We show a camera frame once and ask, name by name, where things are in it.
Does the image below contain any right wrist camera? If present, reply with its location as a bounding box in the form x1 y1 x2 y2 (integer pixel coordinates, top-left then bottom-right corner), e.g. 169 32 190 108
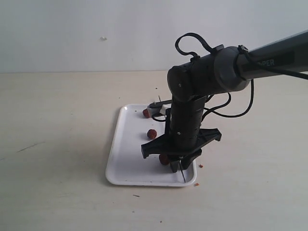
147 100 171 116

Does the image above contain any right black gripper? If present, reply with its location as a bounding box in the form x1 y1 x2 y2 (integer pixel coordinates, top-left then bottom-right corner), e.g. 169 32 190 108
141 96 222 173

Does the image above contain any white rectangular plastic tray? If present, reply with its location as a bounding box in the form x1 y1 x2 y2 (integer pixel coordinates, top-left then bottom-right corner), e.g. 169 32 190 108
105 104 197 187

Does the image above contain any right grey black robot arm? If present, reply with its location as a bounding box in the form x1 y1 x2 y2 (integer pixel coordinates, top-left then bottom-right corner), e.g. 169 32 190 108
141 32 308 172

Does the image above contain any red ball top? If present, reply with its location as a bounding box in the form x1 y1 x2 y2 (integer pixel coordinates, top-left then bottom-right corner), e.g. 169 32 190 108
142 108 151 118

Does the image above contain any thin metal skewer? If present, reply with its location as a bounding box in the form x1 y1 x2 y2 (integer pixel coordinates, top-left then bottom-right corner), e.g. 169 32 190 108
158 95 186 183

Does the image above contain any red ball bottom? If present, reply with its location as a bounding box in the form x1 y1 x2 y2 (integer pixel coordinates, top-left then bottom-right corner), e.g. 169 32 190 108
159 154 170 166

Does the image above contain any red ball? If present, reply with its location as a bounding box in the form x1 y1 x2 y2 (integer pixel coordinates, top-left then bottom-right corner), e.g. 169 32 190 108
159 154 170 166
147 129 157 140
142 108 151 118

